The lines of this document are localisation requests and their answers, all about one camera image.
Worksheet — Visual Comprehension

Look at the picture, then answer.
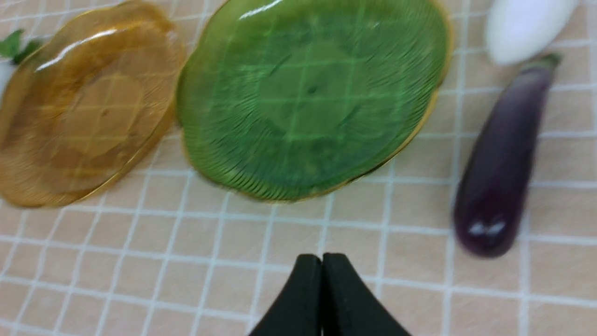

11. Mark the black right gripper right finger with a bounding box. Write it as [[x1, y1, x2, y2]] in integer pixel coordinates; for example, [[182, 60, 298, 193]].
[[320, 252, 409, 336]]

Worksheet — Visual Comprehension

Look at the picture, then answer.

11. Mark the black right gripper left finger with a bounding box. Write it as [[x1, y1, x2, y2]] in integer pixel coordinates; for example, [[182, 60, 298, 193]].
[[250, 254, 322, 336]]

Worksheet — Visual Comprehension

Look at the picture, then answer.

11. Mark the dark purple eggplant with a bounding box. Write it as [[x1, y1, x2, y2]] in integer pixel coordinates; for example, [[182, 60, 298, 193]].
[[453, 53, 563, 258]]

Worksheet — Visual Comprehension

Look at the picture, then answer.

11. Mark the white radish with leaves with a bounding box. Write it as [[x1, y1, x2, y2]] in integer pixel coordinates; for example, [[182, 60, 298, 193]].
[[0, 28, 43, 96], [485, 0, 579, 66]]

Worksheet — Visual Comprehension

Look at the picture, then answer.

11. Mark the green ribbed glass plate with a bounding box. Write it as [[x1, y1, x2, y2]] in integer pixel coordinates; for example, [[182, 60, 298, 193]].
[[176, 0, 454, 202]]

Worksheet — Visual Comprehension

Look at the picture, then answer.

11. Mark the amber ribbed glass plate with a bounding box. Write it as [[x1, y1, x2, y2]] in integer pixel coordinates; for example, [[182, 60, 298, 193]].
[[1, 0, 186, 208]]

